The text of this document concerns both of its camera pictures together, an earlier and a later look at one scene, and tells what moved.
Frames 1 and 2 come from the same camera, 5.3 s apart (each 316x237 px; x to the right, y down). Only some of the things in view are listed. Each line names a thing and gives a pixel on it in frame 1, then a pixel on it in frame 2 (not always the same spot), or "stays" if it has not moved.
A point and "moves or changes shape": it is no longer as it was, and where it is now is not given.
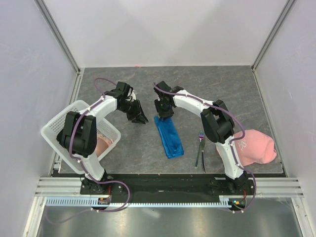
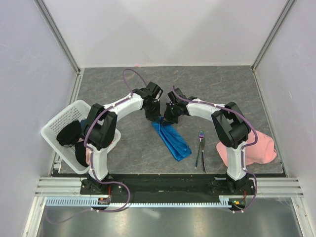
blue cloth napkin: (169, 137) moves or changes shape
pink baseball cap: (256, 147) stays
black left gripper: (138, 116) to (154, 117)
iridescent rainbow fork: (201, 135) stays
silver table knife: (203, 144) stays
